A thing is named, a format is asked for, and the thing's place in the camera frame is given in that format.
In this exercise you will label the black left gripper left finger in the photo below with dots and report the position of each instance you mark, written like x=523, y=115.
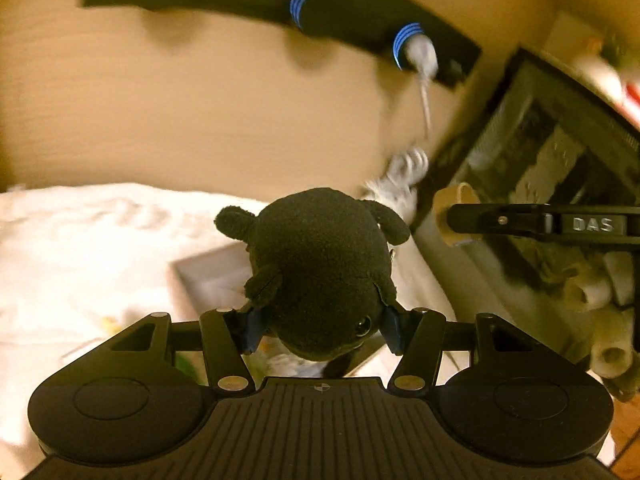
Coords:
x=247, y=328

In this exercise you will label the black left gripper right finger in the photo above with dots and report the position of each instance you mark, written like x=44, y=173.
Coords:
x=397, y=326

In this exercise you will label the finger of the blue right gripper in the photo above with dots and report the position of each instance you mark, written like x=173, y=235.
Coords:
x=553, y=223

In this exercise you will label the black plush toy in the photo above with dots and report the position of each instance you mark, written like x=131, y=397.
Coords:
x=321, y=268

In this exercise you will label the black storage bin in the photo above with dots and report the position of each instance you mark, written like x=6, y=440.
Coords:
x=546, y=136

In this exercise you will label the white rolled towel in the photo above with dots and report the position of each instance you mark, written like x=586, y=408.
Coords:
x=612, y=350

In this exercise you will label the cardboard tube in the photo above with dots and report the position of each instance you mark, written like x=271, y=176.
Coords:
x=447, y=215

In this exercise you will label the white fluffy blanket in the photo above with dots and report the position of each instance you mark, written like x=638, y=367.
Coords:
x=77, y=264

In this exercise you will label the blue striped black sock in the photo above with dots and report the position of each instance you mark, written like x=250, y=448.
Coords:
x=413, y=49

